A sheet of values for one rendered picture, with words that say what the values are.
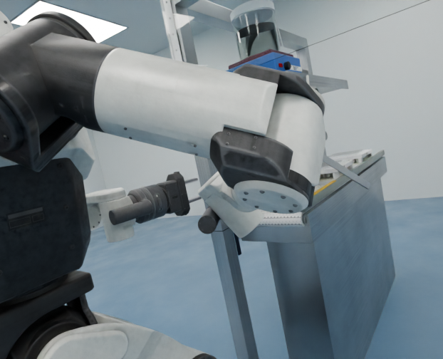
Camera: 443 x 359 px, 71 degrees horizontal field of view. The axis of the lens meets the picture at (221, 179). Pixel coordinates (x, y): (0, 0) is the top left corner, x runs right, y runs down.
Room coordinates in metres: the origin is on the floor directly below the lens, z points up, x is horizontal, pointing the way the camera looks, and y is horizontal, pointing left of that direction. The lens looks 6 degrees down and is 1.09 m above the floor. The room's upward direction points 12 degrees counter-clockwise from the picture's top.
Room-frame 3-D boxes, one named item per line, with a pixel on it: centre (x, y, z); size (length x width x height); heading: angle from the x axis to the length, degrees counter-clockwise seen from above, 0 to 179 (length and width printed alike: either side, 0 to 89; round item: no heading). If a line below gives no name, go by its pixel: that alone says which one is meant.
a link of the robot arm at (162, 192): (0.84, 0.17, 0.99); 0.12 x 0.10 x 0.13; 133
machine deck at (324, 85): (1.30, -0.30, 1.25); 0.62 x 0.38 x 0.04; 141
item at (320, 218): (1.58, -0.55, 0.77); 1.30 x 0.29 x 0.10; 141
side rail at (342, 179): (1.49, -0.65, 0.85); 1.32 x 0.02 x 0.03; 141
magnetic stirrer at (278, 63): (1.12, -0.23, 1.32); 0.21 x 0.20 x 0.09; 51
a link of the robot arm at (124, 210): (0.75, 0.24, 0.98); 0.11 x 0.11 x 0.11; 43
